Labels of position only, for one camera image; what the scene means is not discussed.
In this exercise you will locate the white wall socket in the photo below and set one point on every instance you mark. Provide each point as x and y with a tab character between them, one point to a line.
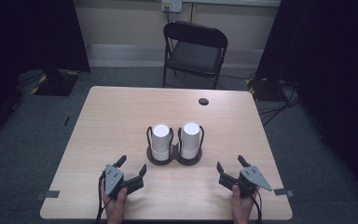
171	5

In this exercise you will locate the black stand base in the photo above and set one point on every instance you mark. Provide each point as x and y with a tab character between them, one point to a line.
56	82
262	88

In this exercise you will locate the person's right hand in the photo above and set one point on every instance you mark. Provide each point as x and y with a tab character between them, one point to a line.
241	208

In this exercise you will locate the black curtain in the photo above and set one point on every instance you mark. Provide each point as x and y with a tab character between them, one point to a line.
329	62
28	37

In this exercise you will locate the white paper cup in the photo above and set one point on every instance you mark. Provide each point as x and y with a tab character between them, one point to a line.
190	140
161	141

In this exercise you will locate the grey tape strip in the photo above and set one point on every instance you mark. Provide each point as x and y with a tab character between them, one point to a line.
48	194
283	192

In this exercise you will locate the dark double cup holder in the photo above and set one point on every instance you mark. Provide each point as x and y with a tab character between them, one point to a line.
175	157

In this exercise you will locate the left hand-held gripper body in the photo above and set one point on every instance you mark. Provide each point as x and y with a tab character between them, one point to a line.
114	180

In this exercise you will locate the black table grommet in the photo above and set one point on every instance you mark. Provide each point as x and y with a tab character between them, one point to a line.
203	101

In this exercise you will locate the person's left hand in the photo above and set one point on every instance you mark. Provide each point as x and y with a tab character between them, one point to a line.
115	208

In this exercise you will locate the black folding chair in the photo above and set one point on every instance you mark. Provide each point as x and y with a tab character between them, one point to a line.
195	56

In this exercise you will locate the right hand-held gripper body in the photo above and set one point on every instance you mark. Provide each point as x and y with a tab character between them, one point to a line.
249	179

